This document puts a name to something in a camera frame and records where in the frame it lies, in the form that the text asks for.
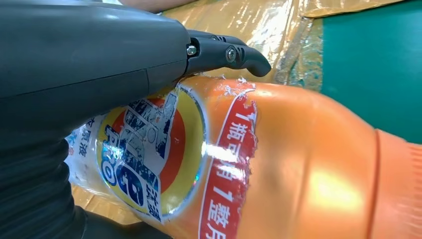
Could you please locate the yellow plastic-wrapped board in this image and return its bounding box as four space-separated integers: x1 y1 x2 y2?
71 0 406 226

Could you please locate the green table mat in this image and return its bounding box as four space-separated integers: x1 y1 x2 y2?
287 0 422 145

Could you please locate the orange detergent bottle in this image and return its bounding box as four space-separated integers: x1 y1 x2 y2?
64 75 422 239

